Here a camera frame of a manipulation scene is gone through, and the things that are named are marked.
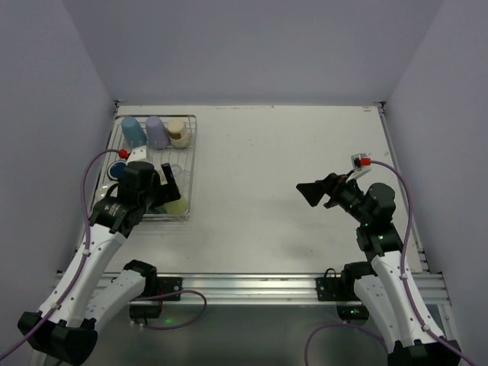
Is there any light green ceramic mug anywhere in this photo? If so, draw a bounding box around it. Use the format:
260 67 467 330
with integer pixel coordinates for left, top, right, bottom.
162 195 188 215

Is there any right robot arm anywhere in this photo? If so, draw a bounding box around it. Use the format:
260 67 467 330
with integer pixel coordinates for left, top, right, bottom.
297 173 461 365

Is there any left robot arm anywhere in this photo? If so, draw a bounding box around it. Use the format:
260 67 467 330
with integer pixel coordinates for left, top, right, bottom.
18 161 181 365

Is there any clear glass cup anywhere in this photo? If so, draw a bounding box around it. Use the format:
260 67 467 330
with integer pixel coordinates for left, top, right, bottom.
170 164 191 185

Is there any dark blue mug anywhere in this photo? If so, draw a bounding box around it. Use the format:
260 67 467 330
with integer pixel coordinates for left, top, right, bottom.
107 160 126 181

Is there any white pearly round cup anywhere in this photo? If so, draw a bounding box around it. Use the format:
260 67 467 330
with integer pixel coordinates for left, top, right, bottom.
94 181 118 203

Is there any light blue plastic cup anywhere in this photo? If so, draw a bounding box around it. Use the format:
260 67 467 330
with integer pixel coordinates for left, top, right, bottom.
120 116 147 149

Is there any lavender plastic cup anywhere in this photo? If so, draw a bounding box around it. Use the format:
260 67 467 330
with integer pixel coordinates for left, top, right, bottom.
146 116 171 149

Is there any beige cup with brown band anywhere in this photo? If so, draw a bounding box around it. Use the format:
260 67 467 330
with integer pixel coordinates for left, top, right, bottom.
166 119 190 149

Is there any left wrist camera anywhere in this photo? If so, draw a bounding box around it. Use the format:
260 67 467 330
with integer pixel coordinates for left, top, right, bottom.
127 146 149 165

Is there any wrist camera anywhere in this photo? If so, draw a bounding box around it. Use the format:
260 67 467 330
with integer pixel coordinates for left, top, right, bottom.
348 152 371 180
127 146 149 165

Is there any wire dish rack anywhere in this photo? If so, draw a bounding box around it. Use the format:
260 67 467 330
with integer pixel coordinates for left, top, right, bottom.
91 114 199 222

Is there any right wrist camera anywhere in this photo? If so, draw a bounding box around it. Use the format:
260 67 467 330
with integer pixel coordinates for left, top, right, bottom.
348 152 371 180

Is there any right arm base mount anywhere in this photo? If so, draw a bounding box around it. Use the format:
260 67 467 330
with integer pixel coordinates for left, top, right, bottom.
315 268 369 323

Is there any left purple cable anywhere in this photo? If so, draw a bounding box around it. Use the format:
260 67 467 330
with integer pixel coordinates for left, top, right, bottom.
0 147 129 359

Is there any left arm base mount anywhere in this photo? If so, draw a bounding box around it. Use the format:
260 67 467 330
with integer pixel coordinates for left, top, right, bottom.
129 276 183 325

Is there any aluminium mounting rail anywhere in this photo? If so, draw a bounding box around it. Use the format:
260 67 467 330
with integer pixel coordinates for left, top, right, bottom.
51 271 449 306

